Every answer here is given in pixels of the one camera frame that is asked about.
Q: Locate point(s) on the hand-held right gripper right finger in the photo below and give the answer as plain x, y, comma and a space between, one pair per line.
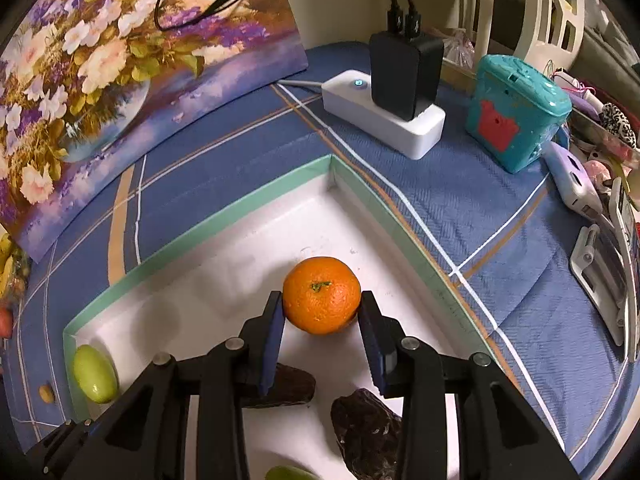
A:
371, 350

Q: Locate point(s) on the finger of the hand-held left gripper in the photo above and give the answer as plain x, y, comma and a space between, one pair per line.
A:
60, 452

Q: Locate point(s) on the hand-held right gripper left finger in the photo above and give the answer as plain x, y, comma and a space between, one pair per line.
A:
272, 345

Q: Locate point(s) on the dark brown date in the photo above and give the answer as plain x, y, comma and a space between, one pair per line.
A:
365, 435
295, 385

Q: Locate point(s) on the orange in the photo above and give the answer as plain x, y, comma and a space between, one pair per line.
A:
320, 295

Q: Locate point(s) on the white tray with green rim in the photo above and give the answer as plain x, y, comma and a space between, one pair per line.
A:
225, 285

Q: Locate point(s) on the green jujube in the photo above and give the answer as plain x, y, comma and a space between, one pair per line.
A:
292, 473
95, 374

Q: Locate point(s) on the small yellow fruit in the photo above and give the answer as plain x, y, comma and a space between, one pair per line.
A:
46, 393

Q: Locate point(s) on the red peach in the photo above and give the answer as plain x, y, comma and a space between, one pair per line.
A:
4, 322

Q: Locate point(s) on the bunch of bananas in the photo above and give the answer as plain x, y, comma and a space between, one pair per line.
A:
5, 270

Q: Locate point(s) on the white power strip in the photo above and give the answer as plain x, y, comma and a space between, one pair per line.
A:
415, 135

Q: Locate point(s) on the white clamp holder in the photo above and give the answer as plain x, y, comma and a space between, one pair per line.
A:
602, 270

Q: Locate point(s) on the purple and white device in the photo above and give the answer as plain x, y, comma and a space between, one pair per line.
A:
572, 180

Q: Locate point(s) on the teal plastic container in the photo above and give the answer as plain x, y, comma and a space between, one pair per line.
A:
510, 115

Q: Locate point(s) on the black charger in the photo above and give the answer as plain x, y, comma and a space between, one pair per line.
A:
405, 75

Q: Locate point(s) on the pink plastic bag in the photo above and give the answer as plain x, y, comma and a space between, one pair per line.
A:
457, 49

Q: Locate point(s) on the floral painting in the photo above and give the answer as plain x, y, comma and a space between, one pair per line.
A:
100, 60

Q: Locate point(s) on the leopard print pouch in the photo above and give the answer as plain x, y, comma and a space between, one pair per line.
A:
619, 122

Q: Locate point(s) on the white lattice rack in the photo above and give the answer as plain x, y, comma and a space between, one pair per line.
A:
537, 20

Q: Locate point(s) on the white furniture frame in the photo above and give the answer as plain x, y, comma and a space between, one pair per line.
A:
487, 5

